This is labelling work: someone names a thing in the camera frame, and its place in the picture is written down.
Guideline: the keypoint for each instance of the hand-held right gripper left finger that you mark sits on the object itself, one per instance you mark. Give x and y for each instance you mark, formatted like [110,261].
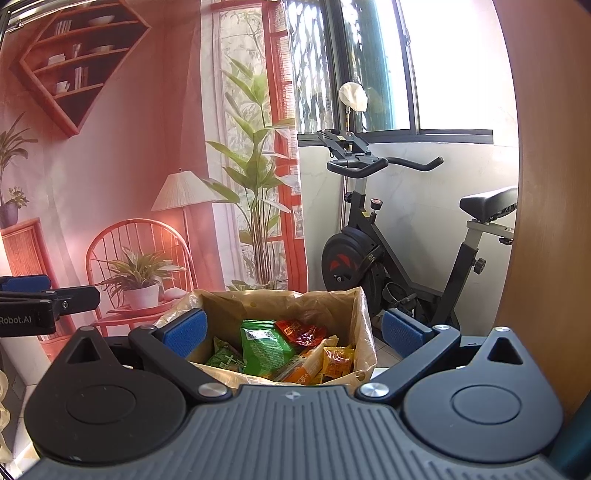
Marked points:
[184,334]

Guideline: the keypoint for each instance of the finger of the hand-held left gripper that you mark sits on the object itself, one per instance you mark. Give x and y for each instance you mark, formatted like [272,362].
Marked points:
[76,299]
[25,283]

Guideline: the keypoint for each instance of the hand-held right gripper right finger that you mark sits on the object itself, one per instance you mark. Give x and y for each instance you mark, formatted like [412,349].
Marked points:
[404,334]

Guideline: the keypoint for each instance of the small green snack packet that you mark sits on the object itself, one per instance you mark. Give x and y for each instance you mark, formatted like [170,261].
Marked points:
[224,357]

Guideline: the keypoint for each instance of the yellow snack packet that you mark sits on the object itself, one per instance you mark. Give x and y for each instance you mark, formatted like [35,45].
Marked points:
[338,362]

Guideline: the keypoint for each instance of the red snack packet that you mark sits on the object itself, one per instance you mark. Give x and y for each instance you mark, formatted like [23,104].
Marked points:
[302,333]

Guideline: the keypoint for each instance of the plastic-lined cardboard box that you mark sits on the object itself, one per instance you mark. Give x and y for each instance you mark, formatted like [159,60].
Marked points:
[304,304]

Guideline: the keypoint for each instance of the orange clear snack packet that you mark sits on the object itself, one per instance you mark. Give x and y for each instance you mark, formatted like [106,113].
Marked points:
[300,369]

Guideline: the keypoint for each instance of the black exercise bike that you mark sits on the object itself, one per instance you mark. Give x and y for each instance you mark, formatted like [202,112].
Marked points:
[369,240]

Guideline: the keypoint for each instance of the printed room backdrop cloth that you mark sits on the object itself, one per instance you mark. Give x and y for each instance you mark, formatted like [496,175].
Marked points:
[129,152]

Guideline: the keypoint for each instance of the wooden board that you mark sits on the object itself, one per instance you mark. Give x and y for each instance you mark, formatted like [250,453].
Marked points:
[549,184]

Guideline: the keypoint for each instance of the white hanging cloth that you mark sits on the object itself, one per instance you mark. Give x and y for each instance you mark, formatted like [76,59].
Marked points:
[353,97]

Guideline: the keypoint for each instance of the dark framed window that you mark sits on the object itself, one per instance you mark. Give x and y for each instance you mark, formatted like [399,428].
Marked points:
[383,64]

